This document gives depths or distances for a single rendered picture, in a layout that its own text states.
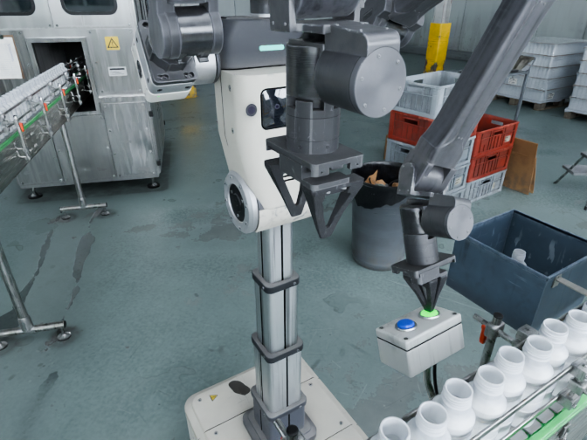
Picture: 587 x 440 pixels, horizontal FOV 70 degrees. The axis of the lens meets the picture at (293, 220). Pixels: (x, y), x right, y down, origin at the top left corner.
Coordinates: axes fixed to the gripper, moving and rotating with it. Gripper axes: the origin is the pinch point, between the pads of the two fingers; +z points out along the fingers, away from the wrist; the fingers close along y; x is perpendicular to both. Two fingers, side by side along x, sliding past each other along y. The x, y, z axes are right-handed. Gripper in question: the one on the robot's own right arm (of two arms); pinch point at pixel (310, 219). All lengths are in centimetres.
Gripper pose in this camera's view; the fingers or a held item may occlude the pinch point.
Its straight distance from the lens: 50.2
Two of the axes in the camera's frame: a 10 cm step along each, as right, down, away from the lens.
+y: 5.2, 4.0, -7.5
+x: 8.5, -2.4, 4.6
